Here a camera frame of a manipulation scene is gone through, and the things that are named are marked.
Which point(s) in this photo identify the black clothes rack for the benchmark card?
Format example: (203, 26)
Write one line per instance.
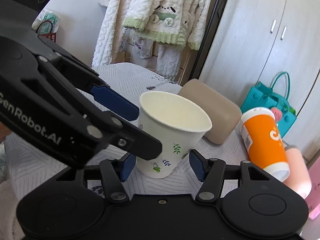
(213, 20)

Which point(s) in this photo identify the orange paper cup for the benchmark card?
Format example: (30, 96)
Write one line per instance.
(263, 142)

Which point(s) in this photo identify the brown paper cup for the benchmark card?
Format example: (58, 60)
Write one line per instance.
(224, 114)

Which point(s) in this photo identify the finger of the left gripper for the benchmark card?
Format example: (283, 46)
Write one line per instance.
(130, 142)
(87, 80)

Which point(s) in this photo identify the pink cup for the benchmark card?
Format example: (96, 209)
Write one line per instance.
(299, 178)

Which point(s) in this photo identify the teal felt handbag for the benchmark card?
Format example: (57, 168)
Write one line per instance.
(263, 96)

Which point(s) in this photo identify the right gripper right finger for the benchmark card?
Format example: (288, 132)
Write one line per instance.
(249, 199)

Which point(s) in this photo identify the white fleece robe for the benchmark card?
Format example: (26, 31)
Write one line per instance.
(111, 36)

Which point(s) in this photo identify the white fleece pajama top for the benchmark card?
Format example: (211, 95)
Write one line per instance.
(176, 22)

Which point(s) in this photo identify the white patterned tablecloth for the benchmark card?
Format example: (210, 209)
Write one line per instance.
(28, 167)

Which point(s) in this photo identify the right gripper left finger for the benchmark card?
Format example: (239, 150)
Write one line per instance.
(73, 202)

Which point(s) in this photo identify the grey wooden wardrobe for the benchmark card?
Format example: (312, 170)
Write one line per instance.
(275, 42)

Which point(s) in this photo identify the white leaf-print paper cup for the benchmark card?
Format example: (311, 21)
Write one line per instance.
(177, 123)

